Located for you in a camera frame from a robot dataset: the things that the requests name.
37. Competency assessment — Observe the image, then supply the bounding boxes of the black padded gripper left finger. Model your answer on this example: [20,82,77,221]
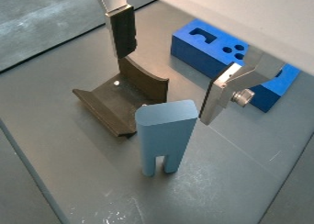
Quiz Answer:
[97,0,136,59]

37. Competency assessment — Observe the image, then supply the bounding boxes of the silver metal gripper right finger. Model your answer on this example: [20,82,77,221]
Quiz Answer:
[199,47,285,125]

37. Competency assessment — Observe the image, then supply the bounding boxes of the light blue square-circle peg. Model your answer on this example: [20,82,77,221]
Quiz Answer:
[134,100,199,176]

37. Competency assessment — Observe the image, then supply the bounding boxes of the blue shape-sorting board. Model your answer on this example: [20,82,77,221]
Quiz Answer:
[171,19,300,112]

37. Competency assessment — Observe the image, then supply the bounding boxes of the black curved holder stand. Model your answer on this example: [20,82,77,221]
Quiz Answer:
[72,57,169,137]

